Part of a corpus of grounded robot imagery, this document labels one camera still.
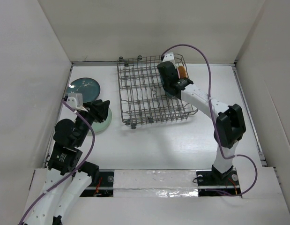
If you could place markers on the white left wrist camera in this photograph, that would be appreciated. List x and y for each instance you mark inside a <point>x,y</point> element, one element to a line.
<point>74,100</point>

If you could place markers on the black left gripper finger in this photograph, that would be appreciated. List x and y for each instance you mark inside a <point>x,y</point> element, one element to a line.
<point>103,106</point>
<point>102,115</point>

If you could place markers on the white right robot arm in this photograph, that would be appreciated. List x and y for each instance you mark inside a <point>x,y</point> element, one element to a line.
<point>228,120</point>

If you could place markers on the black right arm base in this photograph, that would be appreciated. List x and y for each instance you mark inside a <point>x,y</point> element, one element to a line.
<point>208,179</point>

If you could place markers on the teal scalloped plate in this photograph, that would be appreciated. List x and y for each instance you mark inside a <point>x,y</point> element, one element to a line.
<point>166,86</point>

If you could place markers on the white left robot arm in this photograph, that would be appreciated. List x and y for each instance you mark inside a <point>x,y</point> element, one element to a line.
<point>68,172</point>

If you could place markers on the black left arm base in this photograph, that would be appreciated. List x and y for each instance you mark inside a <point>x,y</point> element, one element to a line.
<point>104,186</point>

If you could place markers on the dark teal glazed plate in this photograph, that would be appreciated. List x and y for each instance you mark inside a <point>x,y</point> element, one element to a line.
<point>88,87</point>

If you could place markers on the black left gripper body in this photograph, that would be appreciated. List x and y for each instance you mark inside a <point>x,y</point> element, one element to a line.
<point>93,112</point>

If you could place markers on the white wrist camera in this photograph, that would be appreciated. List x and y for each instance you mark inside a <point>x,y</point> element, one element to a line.
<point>74,100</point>
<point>170,58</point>

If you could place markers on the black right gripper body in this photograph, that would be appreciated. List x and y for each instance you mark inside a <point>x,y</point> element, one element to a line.
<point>165,85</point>

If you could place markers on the grey wire dish rack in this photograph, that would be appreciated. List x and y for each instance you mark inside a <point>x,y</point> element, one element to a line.
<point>143,100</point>

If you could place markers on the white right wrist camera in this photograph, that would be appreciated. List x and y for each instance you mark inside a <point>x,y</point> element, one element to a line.
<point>170,58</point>

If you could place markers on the light green plate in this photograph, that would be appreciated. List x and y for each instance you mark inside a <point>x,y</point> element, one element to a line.
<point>100,127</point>

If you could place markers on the woven-pattern orange plate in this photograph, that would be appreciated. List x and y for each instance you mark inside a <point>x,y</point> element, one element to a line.
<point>183,72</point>

